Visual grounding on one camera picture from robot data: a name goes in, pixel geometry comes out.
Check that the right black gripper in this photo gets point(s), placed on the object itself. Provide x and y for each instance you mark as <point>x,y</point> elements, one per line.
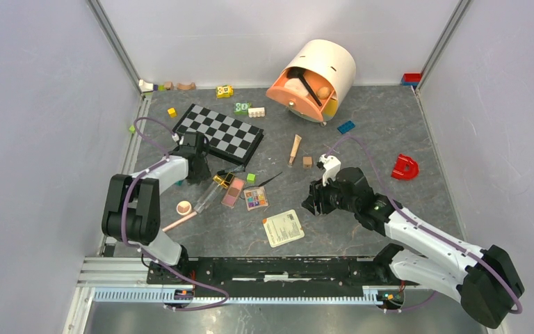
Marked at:
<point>317,193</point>

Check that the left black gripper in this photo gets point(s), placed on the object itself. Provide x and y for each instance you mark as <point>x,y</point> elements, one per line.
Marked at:
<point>205,174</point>

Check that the black mascara tube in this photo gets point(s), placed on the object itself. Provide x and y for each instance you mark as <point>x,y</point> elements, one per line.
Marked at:
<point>232,170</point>

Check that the colourful eyeshadow palette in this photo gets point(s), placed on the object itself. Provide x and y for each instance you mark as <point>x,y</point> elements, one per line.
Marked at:
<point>255,198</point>

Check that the orange top drawer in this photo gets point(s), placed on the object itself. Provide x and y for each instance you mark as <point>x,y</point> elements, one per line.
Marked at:
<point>306,107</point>

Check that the small orange sponge ball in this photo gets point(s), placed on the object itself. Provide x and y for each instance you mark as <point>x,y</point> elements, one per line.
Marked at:
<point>323,93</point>

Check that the black makeup brush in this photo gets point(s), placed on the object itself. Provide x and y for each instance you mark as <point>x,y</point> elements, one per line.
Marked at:
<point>299,73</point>

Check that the cream round drawer cabinet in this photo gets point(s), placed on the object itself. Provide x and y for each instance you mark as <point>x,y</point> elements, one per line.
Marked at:
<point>331,61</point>

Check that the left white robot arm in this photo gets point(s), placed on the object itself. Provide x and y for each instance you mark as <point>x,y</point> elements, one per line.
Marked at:
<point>132,211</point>

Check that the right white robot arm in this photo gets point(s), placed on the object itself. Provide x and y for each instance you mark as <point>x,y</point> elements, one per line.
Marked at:
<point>484,281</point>

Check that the black white checkerboard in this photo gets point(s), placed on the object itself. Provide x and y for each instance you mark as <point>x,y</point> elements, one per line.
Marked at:
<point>230,139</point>

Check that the white paper sachet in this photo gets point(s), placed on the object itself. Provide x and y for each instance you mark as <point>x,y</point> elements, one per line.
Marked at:
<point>283,228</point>

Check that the yellow small cube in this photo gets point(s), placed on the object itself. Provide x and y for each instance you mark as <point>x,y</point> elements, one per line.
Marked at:
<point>172,112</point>

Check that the small wooden cube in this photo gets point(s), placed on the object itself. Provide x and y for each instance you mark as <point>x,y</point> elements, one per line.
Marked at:
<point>307,162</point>

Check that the black tweezers with loop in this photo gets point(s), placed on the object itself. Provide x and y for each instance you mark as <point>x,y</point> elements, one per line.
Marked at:
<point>254,186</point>

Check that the pink blush palette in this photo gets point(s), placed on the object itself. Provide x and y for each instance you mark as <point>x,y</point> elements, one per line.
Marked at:
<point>233,192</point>

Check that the green number block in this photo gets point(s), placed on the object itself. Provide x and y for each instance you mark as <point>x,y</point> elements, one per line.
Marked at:
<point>242,108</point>

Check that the wooden arch block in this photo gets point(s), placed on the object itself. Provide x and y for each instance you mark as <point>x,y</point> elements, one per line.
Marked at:
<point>186,86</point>

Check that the yellow owl toy block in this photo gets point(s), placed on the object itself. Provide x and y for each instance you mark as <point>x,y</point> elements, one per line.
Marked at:
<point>224,91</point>

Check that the small round blush pot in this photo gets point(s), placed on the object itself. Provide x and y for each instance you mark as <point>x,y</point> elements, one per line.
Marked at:
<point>184,208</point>

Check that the small green cube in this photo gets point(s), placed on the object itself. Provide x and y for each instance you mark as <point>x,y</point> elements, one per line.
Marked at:
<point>251,178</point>

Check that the white lego brick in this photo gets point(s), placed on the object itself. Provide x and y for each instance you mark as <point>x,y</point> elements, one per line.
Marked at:
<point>256,112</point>

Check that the blue lego brick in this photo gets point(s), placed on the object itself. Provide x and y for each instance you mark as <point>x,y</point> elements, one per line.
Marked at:
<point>346,127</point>

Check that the red plastic toy piece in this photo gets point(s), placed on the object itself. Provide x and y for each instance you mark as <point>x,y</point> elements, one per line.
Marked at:
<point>405,168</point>

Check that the red blue brick stack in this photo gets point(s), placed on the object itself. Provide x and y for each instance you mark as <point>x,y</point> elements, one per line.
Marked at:
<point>411,79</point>

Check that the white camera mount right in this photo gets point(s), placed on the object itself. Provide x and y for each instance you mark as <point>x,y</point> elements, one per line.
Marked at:
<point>330,166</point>

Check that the wooden handled makeup tool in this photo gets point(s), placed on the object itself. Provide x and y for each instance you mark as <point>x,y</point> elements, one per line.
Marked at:
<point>294,149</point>

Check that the white corner bracket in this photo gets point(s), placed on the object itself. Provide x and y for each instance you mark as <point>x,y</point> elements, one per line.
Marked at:
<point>145,86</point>

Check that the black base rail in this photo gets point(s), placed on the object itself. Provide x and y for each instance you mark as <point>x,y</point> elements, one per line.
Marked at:
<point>275,277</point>

